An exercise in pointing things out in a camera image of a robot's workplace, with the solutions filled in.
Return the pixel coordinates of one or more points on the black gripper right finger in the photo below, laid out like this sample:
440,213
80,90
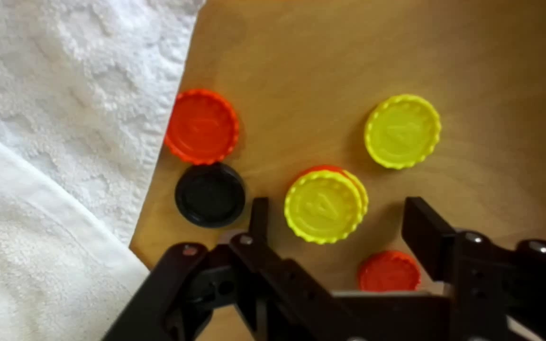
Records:
494,285

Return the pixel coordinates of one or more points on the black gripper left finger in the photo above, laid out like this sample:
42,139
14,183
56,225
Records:
236,285

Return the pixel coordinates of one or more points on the yellow plastic disc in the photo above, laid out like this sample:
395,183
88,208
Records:
365,192
403,132
323,206

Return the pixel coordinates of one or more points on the black plastic disc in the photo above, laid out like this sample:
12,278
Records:
209,194

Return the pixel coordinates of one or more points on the white towel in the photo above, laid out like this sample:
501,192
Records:
46,158

